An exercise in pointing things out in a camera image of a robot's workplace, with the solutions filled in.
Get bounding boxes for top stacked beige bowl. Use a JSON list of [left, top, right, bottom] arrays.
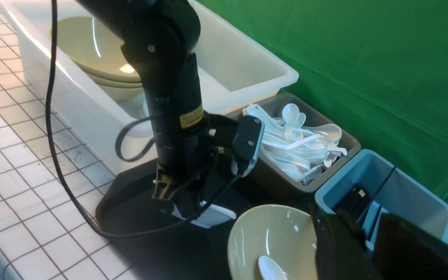
[[57, 16, 141, 84]]

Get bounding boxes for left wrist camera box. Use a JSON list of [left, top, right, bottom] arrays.
[[231, 115, 265, 177]]

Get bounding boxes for lower stacked beige bowls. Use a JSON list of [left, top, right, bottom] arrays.
[[85, 72, 144, 102]]

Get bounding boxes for blue plastic chopstick bin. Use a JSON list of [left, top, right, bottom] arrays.
[[315, 149, 448, 252]]

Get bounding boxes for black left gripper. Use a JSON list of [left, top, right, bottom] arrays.
[[152, 129, 242, 217]]

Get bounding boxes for white soup spoon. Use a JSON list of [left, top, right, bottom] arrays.
[[258, 255, 287, 280]]

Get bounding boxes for leaning black chopstick in bin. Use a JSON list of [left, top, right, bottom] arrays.
[[356, 165, 396, 226]]

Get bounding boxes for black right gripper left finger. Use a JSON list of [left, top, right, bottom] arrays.
[[316, 212, 380, 280]]

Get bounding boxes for black serving tray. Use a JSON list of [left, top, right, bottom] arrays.
[[95, 157, 318, 280]]

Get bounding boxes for black chopsticks in bin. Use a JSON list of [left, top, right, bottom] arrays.
[[334, 184, 371, 221]]

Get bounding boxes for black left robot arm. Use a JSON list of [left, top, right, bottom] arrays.
[[79, 0, 243, 218]]

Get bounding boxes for black chopstick gold band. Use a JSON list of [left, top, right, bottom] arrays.
[[310, 212, 318, 235]]

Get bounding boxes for large white plastic tub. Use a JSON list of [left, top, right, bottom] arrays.
[[0, 0, 299, 174]]

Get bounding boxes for green backdrop cloth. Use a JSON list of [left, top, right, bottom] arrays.
[[201, 0, 448, 204]]

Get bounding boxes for grey plastic spoon bin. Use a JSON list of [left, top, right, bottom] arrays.
[[229, 94, 361, 202]]

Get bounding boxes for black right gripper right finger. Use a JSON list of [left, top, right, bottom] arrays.
[[374, 214, 448, 280]]

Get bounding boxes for black camera cable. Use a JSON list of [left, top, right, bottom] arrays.
[[45, 0, 244, 238]]

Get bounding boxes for pile of white spoons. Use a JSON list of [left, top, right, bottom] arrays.
[[242, 103, 347, 186]]

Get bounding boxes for beige noodle bowl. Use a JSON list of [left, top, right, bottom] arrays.
[[227, 205, 318, 280]]

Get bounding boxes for small white sauce dish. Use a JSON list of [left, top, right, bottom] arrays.
[[171, 200, 237, 229]]

